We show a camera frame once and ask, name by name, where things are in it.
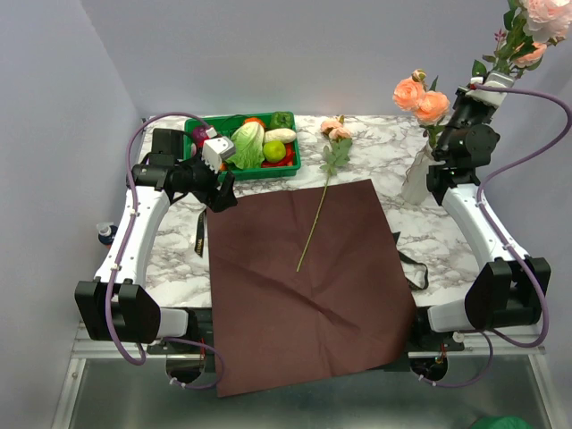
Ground orange bottle with blue cap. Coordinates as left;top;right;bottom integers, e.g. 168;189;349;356
97;223;118;248

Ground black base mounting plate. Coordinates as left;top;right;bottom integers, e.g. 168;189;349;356
147;307;468;380

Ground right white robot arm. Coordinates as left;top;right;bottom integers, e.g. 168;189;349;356
411;73;551;350

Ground green bell pepper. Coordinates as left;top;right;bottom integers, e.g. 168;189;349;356
268;112;294;130

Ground green plastic basket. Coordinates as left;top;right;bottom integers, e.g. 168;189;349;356
183;112;301;182

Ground small orange at basket back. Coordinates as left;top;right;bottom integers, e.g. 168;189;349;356
242;117;266;130

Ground purple onion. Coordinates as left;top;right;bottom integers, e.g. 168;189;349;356
191;125;210;148

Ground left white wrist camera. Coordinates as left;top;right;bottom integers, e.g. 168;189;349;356
201;127;236;172

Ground black ribbon with gold text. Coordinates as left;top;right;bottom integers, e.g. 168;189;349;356
194;209;429;291

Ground red paper bouquet wrap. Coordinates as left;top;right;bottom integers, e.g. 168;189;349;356
207;180;416;397

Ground red chili pepper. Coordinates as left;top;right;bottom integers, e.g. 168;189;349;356
262;144;295;168

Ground green object at bottom edge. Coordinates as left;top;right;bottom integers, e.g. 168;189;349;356
469;416;533;429

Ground green cabbage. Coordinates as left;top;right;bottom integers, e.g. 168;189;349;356
227;122;265;170

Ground white ribbed ceramic vase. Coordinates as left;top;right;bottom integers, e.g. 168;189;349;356
401;143;434;205

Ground pale pink rose stem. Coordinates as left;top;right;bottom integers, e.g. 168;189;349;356
472;0;571;80

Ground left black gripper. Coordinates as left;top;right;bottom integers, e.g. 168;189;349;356
175;147;239;212

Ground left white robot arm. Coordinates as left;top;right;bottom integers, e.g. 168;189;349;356
74;128;237;353

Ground green apple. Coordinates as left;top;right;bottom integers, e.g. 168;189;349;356
263;140;287;164

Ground white radish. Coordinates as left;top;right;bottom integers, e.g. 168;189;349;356
263;128;297;144

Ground pink artificial flowers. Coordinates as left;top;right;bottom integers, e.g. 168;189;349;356
296;115;353;273

